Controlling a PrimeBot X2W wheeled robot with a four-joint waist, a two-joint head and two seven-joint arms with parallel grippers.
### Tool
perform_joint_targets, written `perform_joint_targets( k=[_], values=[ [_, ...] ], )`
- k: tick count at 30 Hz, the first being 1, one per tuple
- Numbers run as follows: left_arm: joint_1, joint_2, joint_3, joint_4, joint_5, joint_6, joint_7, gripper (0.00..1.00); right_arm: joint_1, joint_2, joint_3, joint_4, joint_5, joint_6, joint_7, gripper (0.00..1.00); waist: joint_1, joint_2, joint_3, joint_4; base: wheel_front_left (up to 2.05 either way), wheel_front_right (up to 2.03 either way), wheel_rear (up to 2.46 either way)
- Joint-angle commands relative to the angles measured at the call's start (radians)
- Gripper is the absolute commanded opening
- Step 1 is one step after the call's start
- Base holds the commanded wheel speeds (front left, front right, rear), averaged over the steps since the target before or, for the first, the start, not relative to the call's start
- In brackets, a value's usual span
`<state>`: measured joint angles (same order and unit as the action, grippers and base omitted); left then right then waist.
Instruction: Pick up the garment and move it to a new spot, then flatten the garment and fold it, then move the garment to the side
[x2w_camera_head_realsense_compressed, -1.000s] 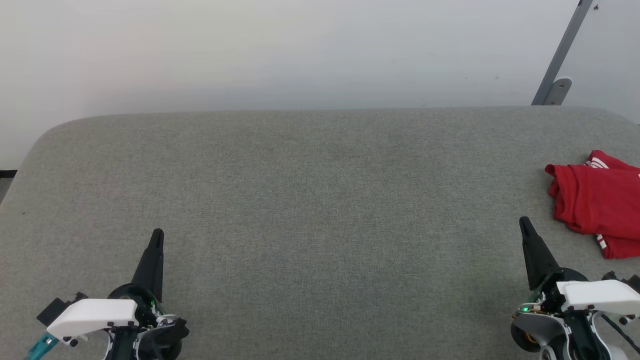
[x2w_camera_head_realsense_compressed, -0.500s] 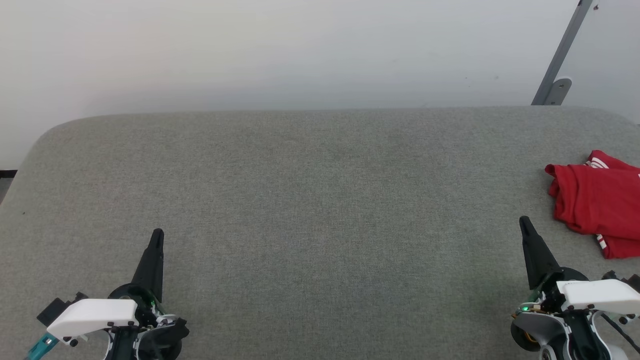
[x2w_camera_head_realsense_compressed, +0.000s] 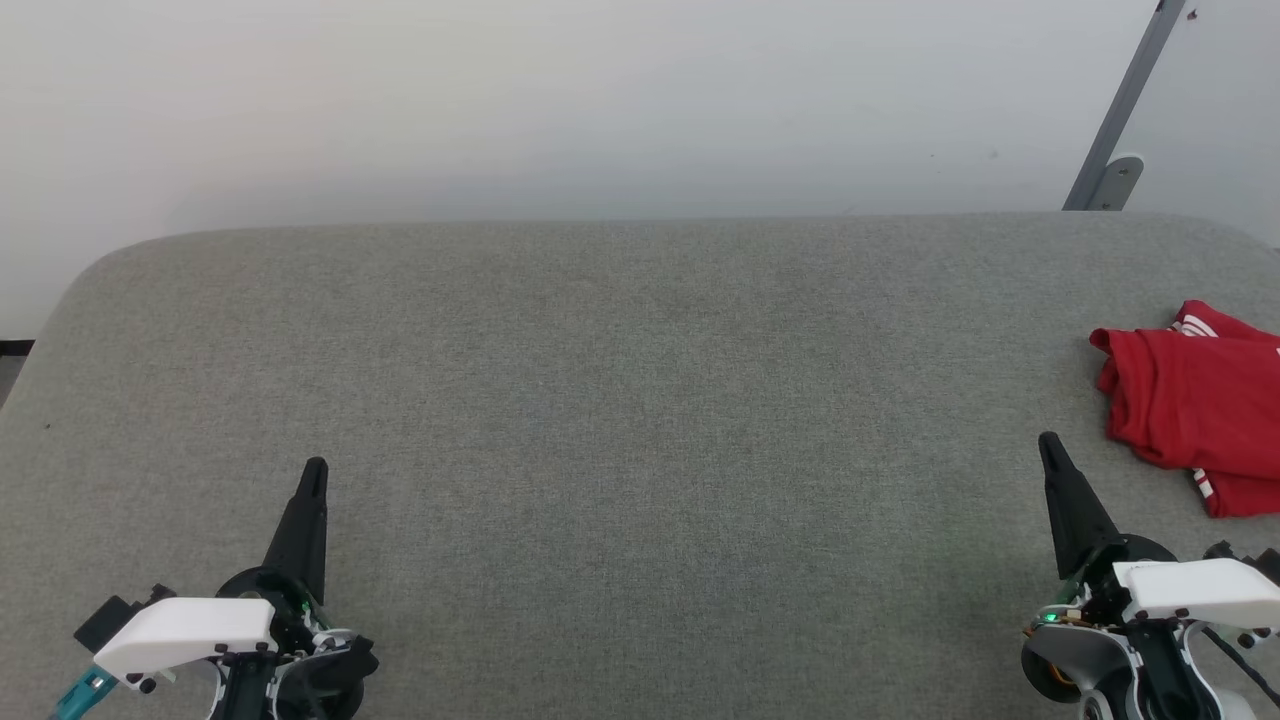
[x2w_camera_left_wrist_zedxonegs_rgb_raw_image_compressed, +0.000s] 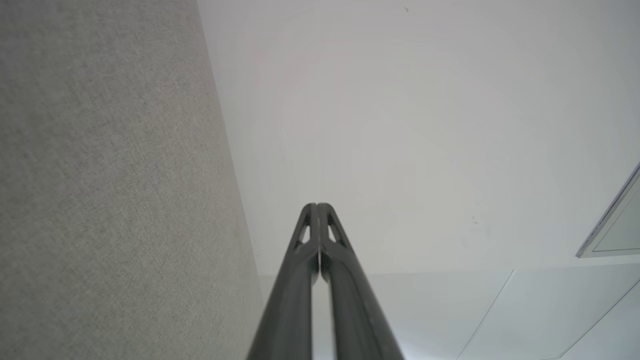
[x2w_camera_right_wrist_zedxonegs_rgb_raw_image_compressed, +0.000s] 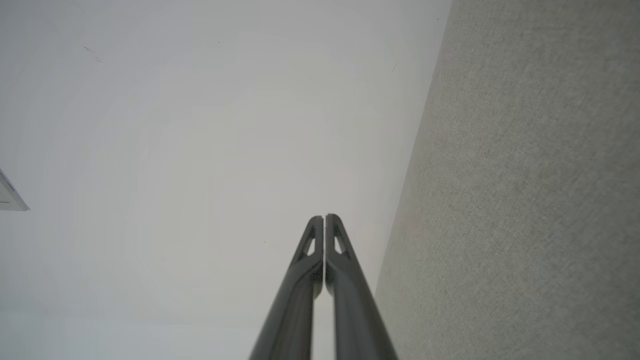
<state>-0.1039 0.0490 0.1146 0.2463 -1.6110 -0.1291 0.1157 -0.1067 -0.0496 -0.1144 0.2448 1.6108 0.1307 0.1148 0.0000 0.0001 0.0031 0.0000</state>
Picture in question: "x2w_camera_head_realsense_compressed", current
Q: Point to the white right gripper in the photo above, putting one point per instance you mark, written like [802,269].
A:
[1190,590]

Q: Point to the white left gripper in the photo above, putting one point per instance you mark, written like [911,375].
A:
[190,630]

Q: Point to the red and white shirt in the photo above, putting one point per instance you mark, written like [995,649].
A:
[1200,400]

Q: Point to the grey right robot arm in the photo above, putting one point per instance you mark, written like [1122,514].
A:
[1120,675]

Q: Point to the grey fabric sofa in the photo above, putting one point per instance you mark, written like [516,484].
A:
[620,440]

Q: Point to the grey metal bar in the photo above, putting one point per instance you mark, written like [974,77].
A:
[1125,100]

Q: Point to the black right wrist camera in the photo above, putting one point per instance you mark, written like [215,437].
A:
[1250,558]

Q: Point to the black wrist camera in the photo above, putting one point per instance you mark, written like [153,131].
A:
[1250,558]
[115,615]

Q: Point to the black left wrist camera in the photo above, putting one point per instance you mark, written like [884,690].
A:
[115,615]

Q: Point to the grey metal bracket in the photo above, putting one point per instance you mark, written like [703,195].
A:
[1120,184]

